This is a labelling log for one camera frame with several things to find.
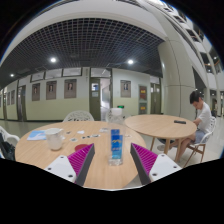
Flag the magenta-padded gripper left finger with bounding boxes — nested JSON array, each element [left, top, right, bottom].
[[44, 143, 96, 187]]

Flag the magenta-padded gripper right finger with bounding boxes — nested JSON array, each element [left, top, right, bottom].
[[130, 142, 183, 186]]

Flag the clear water bottle blue label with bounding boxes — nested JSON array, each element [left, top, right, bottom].
[[107, 107, 127, 167]]

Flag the white mug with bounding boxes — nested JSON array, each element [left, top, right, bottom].
[[44, 127, 66, 151]]

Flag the flat round red coaster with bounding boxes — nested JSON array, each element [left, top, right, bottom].
[[74, 143, 89, 152]]

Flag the light blue booklet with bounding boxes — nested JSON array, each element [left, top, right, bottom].
[[26, 129, 48, 141]]

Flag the round wooden side table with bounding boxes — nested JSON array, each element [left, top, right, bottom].
[[124, 114, 198, 158]]

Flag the black bag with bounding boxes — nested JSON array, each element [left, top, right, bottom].
[[0, 133, 16, 162]]

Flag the white plastic armchair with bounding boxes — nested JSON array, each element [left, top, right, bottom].
[[0, 125, 21, 148]]

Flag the person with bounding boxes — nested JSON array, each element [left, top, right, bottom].
[[173, 90, 213, 163]]

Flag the dark door beside pillar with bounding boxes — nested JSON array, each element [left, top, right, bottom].
[[149, 83, 162, 115]]

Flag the green door with window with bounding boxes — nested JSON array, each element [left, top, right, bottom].
[[89, 77, 113, 122]]

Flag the dark double door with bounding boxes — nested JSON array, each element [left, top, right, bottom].
[[17, 85, 28, 122]]

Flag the ceiling lights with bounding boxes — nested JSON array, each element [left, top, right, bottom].
[[9, 56, 135, 78]]

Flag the red wall notice board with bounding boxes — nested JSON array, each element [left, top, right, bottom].
[[138, 85, 148, 101]]

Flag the framed wall portraits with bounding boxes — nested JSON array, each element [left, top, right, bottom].
[[6, 78, 132, 106]]

